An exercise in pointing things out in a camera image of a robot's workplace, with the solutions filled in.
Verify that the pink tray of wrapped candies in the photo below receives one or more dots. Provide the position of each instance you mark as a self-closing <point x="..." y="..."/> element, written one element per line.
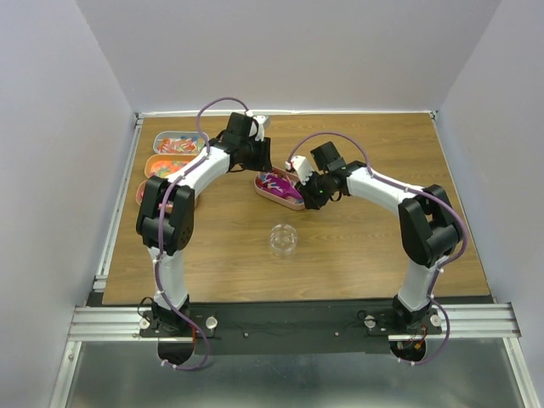
<point x="140" y="193"/>

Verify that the magenta plastic scoop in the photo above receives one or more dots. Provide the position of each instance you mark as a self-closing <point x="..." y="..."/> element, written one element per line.
<point x="281" y="187"/>

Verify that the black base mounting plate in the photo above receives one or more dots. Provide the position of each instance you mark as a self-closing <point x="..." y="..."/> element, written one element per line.
<point x="291" y="327"/>

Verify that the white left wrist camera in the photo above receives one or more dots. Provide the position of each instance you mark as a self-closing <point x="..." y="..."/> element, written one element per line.
<point x="258" y="126"/>

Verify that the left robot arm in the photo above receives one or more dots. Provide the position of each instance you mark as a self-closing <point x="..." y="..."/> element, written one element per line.
<point x="166" y="217"/>

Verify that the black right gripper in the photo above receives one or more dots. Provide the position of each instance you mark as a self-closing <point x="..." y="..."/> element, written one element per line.
<point x="311" y="201"/>

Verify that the grey tray of candy sticks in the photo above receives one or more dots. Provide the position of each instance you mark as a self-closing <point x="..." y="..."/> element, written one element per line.
<point x="177" y="142"/>

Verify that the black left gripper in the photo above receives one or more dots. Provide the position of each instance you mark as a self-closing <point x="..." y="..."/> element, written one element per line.
<point x="263" y="161"/>

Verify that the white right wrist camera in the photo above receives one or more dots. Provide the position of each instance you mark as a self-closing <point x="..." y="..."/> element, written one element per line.
<point x="301" y="166"/>

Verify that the orange tray of gummies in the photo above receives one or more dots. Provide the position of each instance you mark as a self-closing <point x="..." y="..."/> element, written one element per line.
<point x="162" y="165"/>

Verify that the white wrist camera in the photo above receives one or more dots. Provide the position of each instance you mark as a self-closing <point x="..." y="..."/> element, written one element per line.
<point x="258" y="126"/>
<point x="301" y="166"/>

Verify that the pink tray of lollipops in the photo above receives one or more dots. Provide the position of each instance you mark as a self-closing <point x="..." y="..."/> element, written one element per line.
<point x="261" y="190"/>

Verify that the clear plastic jar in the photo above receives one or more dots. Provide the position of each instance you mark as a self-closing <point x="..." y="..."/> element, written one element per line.
<point x="283" y="240"/>

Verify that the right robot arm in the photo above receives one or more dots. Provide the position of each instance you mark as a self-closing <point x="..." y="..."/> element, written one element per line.
<point x="429" y="227"/>

